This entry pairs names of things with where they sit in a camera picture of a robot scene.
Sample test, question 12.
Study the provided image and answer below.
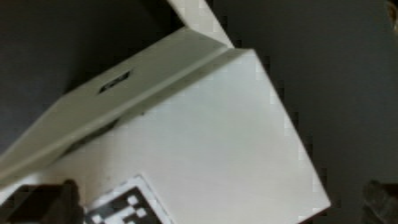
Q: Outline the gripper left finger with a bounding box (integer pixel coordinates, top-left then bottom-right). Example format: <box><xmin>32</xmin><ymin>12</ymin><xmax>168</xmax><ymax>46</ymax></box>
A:
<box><xmin>0</xmin><ymin>180</ymin><xmax>83</xmax><ymax>224</ymax></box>

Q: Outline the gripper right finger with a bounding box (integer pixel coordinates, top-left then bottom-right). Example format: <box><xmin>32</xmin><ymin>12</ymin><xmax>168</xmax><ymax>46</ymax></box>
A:
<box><xmin>360</xmin><ymin>180</ymin><xmax>398</xmax><ymax>224</ymax></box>

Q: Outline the small white cabinet block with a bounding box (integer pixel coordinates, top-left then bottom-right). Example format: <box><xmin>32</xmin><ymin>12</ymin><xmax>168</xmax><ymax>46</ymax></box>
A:
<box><xmin>0</xmin><ymin>48</ymin><xmax>332</xmax><ymax>224</ymax></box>

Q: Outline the white cabinet body box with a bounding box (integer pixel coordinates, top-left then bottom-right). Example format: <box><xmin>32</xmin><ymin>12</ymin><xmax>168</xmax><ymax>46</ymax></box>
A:
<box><xmin>0</xmin><ymin>0</ymin><xmax>232</xmax><ymax>182</ymax></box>

